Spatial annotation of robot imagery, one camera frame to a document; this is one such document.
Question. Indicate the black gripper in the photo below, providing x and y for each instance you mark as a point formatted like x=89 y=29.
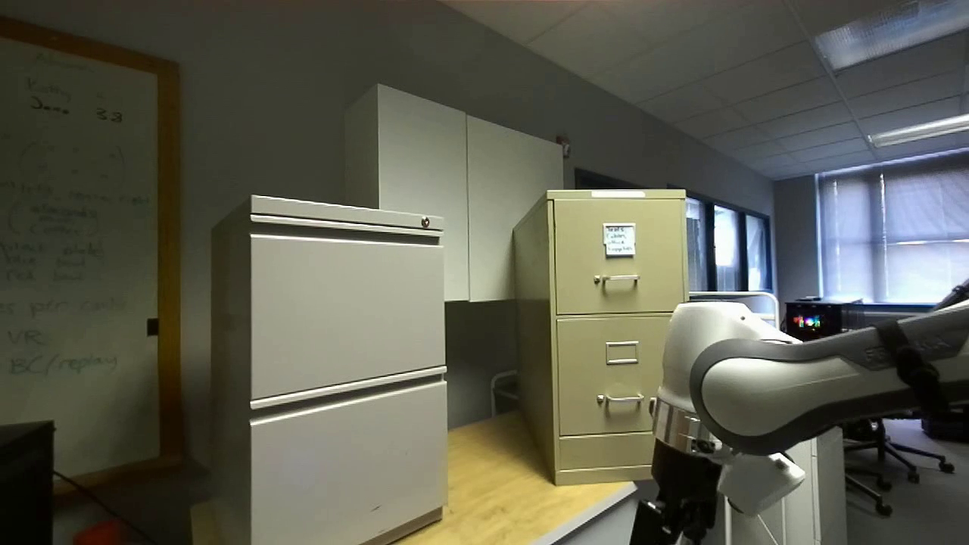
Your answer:
x=672 y=494

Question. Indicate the beige drawer with plain label holder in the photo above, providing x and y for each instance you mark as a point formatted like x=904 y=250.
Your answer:
x=607 y=376

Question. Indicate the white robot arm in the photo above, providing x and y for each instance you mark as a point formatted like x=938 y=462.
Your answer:
x=808 y=381

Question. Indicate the beige metal file cabinet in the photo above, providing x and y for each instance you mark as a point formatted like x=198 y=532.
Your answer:
x=535 y=333

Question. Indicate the beige drawer with paper sticker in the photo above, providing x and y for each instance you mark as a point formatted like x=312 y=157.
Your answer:
x=646 y=253

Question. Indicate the grey lateral cabinet drawer front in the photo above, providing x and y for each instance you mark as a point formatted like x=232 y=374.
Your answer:
x=344 y=312
x=350 y=458

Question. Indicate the small cabinet lock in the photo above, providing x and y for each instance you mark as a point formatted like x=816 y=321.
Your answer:
x=426 y=222

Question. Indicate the grey lateral file cabinet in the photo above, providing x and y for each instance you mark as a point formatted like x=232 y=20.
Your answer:
x=232 y=404

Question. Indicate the metal label holder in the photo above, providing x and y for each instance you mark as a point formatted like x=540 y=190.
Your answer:
x=621 y=353

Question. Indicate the black office chair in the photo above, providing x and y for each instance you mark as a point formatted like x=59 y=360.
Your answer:
x=888 y=456

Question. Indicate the dark computer monitor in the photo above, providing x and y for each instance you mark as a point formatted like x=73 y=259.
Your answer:
x=813 y=318

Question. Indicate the dark interior window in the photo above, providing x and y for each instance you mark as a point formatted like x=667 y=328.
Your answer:
x=728 y=246

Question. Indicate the white paper sticker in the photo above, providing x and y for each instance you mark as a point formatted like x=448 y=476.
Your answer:
x=619 y=240

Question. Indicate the window with blinds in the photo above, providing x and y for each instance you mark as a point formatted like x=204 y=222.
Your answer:
x=893 y=237

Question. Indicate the narrow ceiling light panel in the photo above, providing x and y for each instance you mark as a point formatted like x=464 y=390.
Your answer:
x=920 y=131

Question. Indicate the large ceiling light panel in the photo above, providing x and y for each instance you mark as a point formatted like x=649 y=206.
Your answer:
x=888 y=33

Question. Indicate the red object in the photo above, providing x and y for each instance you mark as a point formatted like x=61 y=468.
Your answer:
x=98 y=534

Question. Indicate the black box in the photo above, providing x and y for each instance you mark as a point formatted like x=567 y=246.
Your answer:
x=26 y=486

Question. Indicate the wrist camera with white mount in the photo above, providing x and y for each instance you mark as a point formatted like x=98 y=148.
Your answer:
x=762 y=483

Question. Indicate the white pedestal cabinet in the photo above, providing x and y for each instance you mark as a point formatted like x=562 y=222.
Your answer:
x=821 y=494

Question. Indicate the white wall cabinet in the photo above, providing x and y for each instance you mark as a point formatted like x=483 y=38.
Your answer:
x=456 y=200

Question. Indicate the whiteboard with wooden frame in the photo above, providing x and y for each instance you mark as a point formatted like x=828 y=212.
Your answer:
x=80 y=253

